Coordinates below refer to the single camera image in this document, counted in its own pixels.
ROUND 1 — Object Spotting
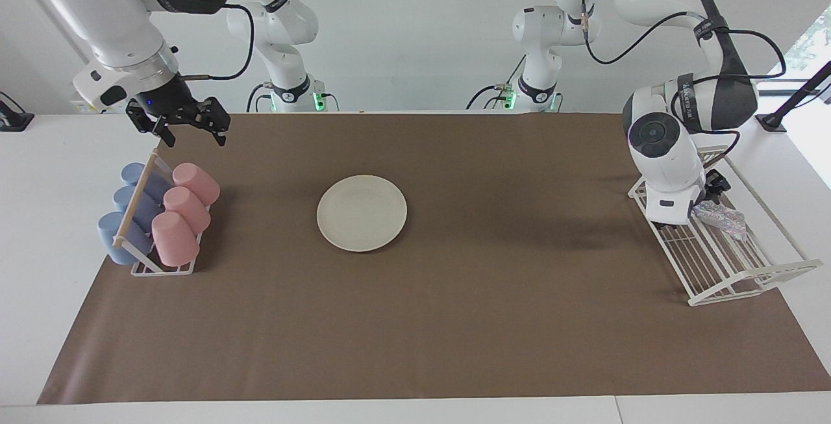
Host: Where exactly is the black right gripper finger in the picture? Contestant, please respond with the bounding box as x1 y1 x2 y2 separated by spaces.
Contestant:
206 97 232 147
153 119 177 149

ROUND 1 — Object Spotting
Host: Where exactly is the clear glass cup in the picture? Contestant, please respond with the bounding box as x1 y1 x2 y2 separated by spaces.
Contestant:
689 201 748 242

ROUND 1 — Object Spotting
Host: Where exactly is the round white plate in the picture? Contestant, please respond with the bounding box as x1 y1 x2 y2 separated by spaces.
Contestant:
316 175 408 254

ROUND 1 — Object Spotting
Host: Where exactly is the blue plastic cup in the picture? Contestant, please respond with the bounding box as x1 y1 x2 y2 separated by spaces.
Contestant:
97 212 154 266
113 186 163 231
121 163 171 202

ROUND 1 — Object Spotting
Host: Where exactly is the pink plastic cup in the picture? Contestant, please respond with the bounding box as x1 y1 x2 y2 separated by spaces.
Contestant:
151 211 201 268
163 187 212 236
172 163 221 207

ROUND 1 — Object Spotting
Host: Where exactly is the white cup holder rack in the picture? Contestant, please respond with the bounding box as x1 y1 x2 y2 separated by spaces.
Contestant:
112 149 212 277

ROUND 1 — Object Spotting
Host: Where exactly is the black angled stand pole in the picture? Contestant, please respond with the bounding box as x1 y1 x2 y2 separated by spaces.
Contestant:
756 60 831 133

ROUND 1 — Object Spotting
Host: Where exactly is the bright window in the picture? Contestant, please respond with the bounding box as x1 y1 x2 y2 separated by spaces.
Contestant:
765 5 831 82

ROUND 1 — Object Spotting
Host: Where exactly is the brown paper table mat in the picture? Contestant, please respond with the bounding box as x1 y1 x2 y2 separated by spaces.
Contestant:
37 112 831 405

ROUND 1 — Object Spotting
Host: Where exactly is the white wire dish rack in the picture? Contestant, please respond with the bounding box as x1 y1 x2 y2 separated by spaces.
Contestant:
627 145 824 307

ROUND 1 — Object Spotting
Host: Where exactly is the white wall power strip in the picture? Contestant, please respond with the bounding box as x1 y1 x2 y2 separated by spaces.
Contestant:
69 82 134 115

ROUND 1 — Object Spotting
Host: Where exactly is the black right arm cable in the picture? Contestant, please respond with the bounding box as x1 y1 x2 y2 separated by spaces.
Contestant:
178 2 255 82

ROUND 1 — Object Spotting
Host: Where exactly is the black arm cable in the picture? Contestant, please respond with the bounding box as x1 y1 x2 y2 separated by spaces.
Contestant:
580 3 787 153
178 2 255 82

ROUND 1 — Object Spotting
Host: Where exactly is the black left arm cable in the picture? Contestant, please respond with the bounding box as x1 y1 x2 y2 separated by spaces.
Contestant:
580 3 787 153

